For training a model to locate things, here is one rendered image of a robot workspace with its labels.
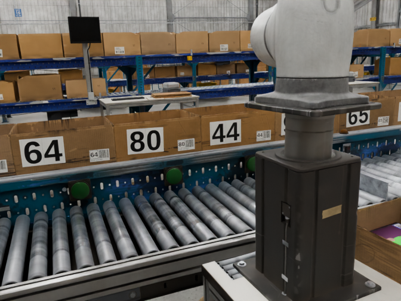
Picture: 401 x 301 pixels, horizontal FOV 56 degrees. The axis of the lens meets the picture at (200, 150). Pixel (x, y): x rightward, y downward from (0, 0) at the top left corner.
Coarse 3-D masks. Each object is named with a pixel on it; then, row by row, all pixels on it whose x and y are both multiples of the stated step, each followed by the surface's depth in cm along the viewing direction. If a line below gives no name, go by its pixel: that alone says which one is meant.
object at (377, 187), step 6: (360, 174) 158; (360, 180) 158; (366, 180) 155; (372, 180) 152; (378, 180) 149; (360, 186) 159; (366, 186) 156; (372, 186) 152; (378, 186) 150; (384, 186) 147; (372, 192) 153; (378, 192) 150; (384, 192) 147; (384, 198) 148
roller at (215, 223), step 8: (184, 192) 161; (184, 200) 157; (192, 200) 152; (192, 208) 149; (200, 208) 143; (200, 216) 140; (208, 216) 136; (216, 216) 136; (208, 224) 134; (216, 224) 130; (224, 224) 129; (216, 232) 127; (224, 232) 123; (232, 232) 123
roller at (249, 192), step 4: (236, 180) 173; (232, 184) 173; (236, 184) 170; (240, 184) 168; (244, 184) 168; (236, 188) 169; (240, 188) 166; (244, 188) 164; (248, 188) 162; (252, 188) 163; (244, 192) 163; (248, 192) 160; (252, 192) 158; (248, 196) 159; (252, 196) 156
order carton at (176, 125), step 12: (120, 120) 185; (132, 120) 188; (144, 120) 190; (156, 120) 162; (168, 120) 164; (180, 120) 166; (192, 120) 168; (120, 132) 158; (168, 132) 165; (180, 132) 167; (192, 132) 170; (120, 144) 159; (168, 144) 166; (120, 156) 160; (132, 156) 162; (144, 156) 164; (156, 156) 166
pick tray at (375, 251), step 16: (368, 208) 113; (384, 208) 116; (400, 208) 120; (368, 224) 114; (384, 224) 118; (368, 240) 98; (384, 240) 94; (368, 256) 99; (384, 256) 94; (400, 256) 90; (384, 272) 95; (400, 272) 91
